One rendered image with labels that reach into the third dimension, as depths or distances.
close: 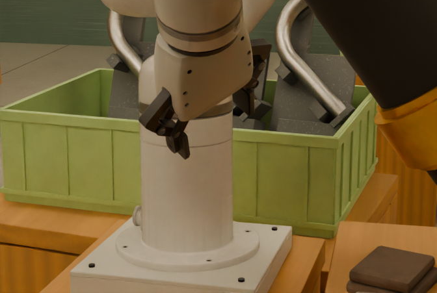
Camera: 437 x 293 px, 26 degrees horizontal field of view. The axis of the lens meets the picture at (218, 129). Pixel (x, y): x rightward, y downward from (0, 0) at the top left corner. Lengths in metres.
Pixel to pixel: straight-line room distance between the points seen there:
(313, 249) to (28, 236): 0.52
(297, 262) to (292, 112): 0.55
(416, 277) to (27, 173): 0.86
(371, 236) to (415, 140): 1.06
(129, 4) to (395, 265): 0.44
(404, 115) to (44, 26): 8.19
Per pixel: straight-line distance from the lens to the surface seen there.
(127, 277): 1.17
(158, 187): 1.19
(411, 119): 0.21
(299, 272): 1.27
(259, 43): 1.02
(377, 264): 1.10
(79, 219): 1.64
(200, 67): 0.93
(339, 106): 1.72
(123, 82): 1.91
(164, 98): 0.96
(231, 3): 0.87
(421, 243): 1.25
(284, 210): 1.56
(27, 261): 1.65
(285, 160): 1.53
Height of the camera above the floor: 1.35
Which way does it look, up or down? 15 degrees down
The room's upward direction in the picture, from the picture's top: straight up
